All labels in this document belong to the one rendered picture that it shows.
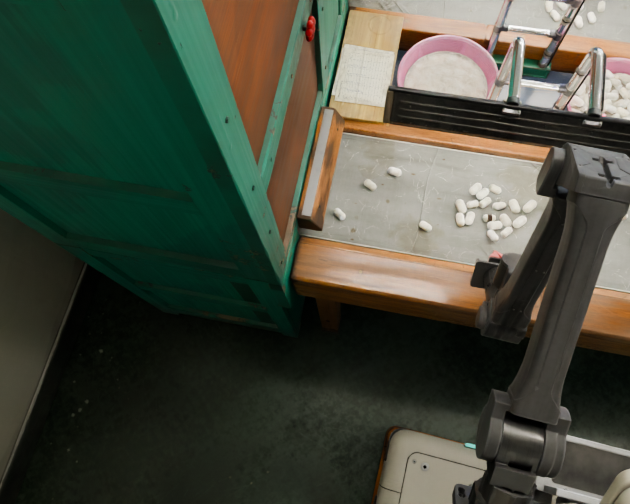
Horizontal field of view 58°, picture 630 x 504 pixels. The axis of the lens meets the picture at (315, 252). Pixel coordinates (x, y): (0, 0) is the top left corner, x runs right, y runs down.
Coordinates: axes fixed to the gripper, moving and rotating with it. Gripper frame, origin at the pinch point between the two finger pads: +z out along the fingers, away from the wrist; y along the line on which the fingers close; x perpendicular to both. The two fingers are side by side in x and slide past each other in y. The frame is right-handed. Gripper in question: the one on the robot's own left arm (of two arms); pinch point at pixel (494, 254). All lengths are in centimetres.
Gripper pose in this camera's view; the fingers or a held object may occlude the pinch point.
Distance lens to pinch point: 132.5
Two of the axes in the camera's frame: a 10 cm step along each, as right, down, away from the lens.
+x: -0.8, 8.3, 5.5
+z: 1.8, -5.3, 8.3
